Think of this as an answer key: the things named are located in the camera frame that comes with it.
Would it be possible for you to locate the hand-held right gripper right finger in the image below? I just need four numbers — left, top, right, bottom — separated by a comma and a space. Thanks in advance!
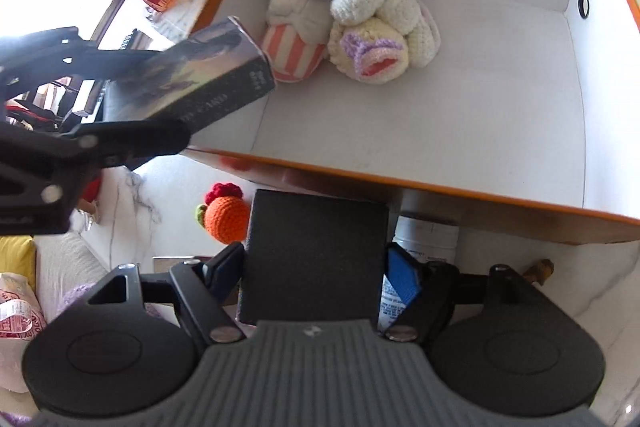
382, 243, 546, 342

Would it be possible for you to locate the purple fuzzy stool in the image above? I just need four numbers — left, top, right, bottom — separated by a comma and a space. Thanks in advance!
55, 284, 102, 317

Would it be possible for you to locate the dark printed card box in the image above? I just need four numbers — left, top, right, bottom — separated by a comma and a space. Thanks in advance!
102, 17, 277, 134

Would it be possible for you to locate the white crochet bunny toy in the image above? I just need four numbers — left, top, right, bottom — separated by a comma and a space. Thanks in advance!
330, 0, 441, 68

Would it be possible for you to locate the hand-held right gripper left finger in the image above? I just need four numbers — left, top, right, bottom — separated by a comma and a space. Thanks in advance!
87, 242, 247, 344

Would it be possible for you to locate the white plastic bottle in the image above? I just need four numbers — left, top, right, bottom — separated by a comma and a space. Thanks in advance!
377, 202, 460, 334

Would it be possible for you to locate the orange cardboard storage box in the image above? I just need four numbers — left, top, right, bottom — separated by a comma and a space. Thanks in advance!
187, 0, 640, 246

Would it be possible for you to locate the white red printed plastic bag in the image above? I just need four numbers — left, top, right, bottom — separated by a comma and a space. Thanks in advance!
0, 272, 49, 394

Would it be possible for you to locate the brown wooden piece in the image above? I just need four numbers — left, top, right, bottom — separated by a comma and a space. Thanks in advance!
522, 259, 555, 284

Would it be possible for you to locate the orange crochet fruit toy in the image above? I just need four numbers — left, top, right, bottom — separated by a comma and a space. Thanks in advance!
196, 182, 251, 246

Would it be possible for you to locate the yellow cushion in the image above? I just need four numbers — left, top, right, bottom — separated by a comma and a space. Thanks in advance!
0, 234, 39, 294

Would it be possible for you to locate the cupcake plush with striped base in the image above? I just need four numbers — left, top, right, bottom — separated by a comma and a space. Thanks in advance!
263, 0, 350, 84

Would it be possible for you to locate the black textured box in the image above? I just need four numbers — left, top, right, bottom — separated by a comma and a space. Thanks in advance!
239, 189, 390, 326

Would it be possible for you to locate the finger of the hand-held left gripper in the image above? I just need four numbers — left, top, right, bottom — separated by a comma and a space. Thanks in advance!
0, 118, 192, 236
0, 26, 167, 105

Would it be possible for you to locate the light grey sofa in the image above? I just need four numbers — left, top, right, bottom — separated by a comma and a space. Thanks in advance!
36, 231, 110, 308

